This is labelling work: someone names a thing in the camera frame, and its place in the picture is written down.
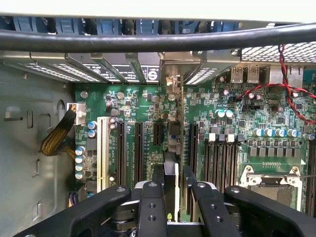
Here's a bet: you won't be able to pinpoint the RAM slot with white latch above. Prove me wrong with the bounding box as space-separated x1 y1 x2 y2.
204 133 216 192
223 133 235 192

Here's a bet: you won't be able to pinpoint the perforated metal slot cover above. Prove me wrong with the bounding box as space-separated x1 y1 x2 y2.
184 66 219 86

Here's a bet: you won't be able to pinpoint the white power connector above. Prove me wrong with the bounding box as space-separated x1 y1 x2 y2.
66 102 87 126

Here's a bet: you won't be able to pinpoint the red black twisted wire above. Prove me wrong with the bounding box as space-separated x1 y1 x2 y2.
236 44 316 125

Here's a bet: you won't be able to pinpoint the purple and yellow wires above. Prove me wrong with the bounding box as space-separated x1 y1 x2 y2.
68 190 80 207

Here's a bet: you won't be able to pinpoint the yellow black braided cable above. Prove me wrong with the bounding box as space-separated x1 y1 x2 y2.
39 108 77 159

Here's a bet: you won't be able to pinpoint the silver USB port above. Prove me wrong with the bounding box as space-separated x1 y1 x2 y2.
230 65 244 84
246 65 260 84

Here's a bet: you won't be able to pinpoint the thick black cable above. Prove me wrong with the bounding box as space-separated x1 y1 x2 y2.
0 22 316 53

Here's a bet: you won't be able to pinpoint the green motherboard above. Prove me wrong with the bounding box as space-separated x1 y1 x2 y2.
73 66 316 222

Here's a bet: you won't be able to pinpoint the white expansion slot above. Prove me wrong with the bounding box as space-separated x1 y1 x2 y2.
96 116 111 194

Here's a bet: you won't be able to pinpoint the short black expansion slot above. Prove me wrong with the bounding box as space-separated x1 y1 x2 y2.
153 121 163 146

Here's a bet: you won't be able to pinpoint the blue plastic latch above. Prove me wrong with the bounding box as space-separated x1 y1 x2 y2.
135 19 159 36
12 16 35 33
212 21 239 33
55 17 80 35
96 18 122 36

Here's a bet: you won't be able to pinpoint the metal CPU socket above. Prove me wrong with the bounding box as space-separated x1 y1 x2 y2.
236 165 307 213

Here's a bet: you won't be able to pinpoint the long black expansion slot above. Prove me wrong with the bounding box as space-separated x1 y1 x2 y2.
134 121 145 185
117 120 127 186
188 123 199 175

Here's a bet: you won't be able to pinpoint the grey metal PC case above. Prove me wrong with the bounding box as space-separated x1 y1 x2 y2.
0 12 316 237

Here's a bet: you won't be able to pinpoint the RAM slot with black latch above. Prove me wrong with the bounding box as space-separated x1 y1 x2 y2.
214 134 225 193
231 134 245 188

